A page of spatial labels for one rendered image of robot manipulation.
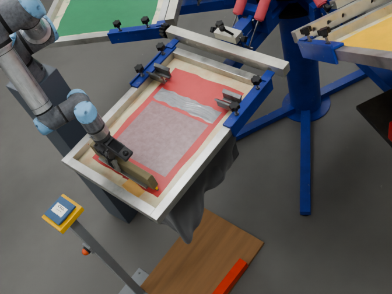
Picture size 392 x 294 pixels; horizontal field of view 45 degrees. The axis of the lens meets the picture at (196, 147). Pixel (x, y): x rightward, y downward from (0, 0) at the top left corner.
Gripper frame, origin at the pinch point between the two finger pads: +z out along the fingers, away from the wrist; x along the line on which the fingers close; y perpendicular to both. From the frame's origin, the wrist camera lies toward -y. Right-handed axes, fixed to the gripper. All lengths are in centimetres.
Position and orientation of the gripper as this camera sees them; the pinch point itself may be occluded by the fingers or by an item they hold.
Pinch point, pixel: (123, 166)
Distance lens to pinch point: 196.2
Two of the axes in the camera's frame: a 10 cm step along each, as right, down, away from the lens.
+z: 2.7, 6.0, 7.5
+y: -7.6, -3.5, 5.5
